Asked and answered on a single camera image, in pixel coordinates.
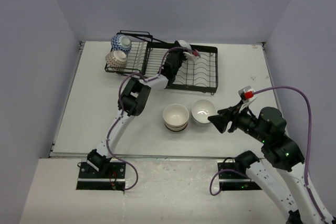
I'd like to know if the light blue bowl front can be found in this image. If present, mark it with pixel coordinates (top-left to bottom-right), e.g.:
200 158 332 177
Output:
193 119 211 126

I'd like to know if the brown floral patterned bowl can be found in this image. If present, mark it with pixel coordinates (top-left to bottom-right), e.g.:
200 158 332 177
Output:
105 50 127 71

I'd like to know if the blue zigzag patterned bowl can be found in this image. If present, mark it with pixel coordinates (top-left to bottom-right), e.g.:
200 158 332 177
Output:
111 34 132 54

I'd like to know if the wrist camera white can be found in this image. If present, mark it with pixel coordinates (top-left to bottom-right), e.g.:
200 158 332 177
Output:
183 50 201 62
238 86 256 112

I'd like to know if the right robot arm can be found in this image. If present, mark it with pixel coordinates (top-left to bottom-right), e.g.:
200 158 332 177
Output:
208 105 335 223

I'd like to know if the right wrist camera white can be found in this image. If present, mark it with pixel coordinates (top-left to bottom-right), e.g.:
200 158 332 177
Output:
238 86 256 112

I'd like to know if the black wire dish rack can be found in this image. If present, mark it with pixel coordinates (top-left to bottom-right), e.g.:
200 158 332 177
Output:
104 30 218 95

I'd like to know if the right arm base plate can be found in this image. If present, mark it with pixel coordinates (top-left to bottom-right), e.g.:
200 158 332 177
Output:
217 159 261 191

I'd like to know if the black bowl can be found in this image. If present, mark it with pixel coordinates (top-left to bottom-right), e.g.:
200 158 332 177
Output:
167 129 185 133

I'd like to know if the beige bowl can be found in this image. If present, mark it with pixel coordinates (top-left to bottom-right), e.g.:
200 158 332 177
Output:
164 122 188 130
162 104 190 127

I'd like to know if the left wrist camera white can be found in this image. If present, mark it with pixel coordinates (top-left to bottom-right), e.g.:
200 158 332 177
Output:
183 50 201 62

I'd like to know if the beige bowl front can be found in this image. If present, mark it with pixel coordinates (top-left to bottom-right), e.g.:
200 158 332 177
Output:
164 122 188 130

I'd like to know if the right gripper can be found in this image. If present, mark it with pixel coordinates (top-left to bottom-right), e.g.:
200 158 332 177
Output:
207 99 269 143

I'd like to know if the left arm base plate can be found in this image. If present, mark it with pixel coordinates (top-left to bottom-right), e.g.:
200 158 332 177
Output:
76 162 126 191

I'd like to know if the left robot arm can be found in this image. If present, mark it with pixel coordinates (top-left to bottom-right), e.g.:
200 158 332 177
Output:
87 46 199 178

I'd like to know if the light blue bowl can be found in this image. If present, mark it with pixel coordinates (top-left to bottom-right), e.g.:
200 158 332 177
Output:
174 40 191 50
191 99 217 123
193 119 211 126

